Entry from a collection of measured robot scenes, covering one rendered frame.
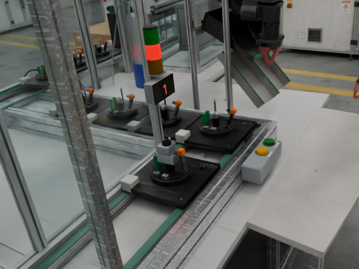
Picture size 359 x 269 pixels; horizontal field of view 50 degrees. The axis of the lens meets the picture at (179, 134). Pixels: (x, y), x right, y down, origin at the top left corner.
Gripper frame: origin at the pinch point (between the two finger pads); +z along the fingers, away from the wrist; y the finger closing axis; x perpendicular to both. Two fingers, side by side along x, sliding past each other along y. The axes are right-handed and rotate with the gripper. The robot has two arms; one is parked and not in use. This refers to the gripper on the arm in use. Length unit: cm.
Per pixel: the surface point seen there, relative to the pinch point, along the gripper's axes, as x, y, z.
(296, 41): -112, -411, 111
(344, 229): 25, -71, 123
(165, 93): -27.8, 24.1, 5.8
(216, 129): -16.2, 10.4, 24.4
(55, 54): 2, 89, -30
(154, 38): -29.0, 25.5, -13.5
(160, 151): -19.4, 41.5, 17.5
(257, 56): -11.1, -17.1, 3.5
